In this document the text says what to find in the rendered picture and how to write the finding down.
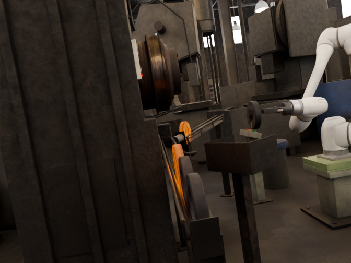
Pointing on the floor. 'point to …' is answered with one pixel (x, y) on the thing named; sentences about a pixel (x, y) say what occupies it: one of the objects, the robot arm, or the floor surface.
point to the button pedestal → (257, 179)
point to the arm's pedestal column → (332, 202)
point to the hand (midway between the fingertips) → (253, 111)
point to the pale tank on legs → (205, 7)
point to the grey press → (288, 48)
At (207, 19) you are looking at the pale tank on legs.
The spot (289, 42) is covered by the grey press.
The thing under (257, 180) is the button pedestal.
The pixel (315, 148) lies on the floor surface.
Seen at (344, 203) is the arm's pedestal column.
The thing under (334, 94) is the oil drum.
